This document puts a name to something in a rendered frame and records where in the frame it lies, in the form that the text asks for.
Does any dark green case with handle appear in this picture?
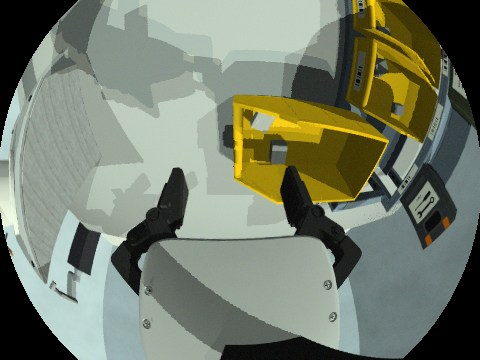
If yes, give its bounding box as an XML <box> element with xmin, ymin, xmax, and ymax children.
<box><xmin>448</xmin><ymin>61</ymin><xmax>476</xmax><ymax>129</ymax></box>

